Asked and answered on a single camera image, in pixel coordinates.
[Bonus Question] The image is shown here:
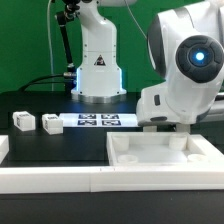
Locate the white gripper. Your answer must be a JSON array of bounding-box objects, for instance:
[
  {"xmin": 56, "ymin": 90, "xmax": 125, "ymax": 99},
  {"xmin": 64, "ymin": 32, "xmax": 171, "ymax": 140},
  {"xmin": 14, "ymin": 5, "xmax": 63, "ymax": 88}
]
[{"xmin": 135, "ymin": 85, "xmax": 224, "ymax": 128}]

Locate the white square tabletop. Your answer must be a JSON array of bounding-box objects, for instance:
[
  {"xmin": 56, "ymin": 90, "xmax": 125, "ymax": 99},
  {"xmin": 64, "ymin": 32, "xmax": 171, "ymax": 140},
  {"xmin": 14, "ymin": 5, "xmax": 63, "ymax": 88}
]
[{"xmin": 107, "ymin": 132, "xmax": 224, "ymax": 166}]

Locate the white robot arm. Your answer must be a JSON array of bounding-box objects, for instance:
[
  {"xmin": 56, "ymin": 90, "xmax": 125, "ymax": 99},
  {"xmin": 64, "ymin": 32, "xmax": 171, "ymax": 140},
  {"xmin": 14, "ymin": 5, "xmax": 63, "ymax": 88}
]
[{"xmin": 67, "ymin": 0, "xmax": 224, "ymax": 126}]

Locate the white sheet with AprilTags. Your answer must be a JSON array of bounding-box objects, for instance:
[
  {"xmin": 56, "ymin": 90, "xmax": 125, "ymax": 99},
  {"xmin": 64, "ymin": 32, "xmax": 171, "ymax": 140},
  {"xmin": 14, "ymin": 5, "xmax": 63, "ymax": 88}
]
[{"xmin": 59, "ymin": 113, "xmax": 137, "ymax": 127}]

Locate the white U-shaped fence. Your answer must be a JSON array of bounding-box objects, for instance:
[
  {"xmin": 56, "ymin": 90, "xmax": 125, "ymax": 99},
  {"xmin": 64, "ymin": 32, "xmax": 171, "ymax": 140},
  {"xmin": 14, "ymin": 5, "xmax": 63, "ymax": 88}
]
[{"xmin": 0, "ymin": 133, "xmax": 224, "ymax": 195}]

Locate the black cable bundle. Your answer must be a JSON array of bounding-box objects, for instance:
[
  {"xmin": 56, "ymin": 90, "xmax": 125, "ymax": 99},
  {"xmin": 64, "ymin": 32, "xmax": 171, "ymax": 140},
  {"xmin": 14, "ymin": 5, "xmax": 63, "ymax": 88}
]
[{"xmin": 18, "ymin": 73, "xmax": 77, "ymax": 93}]

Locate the white thin cable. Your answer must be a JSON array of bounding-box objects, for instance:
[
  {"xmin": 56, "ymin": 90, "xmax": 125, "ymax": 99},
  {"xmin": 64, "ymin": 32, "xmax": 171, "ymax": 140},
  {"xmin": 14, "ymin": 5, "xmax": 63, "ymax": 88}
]
[{"xmin": 46, "ymin": 0, "xmax": 56, "ymax": 92}]

